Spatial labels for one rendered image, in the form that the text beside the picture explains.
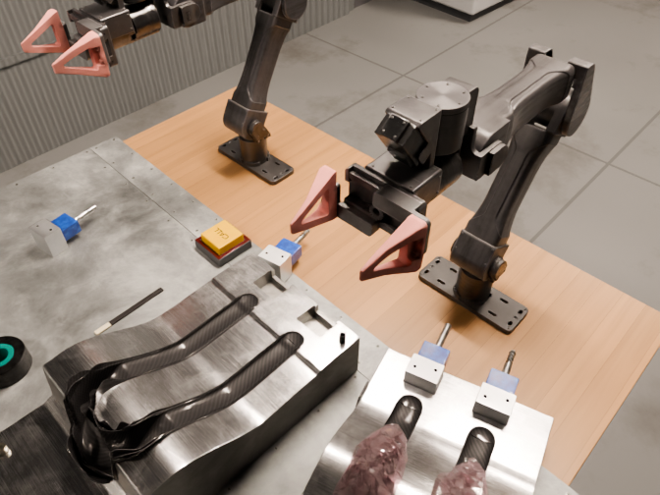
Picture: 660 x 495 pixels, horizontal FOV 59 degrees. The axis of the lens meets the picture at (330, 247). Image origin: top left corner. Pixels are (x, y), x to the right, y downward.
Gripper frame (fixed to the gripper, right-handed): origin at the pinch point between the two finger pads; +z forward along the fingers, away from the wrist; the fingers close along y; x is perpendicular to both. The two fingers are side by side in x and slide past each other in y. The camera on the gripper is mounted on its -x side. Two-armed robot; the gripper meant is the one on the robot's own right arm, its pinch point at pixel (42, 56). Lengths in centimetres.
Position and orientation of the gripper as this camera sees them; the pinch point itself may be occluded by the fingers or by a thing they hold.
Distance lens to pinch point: 102.4
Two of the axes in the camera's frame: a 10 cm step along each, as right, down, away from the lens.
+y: 7.3, 4.8, -4.8
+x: 0.1, 7.0, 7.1
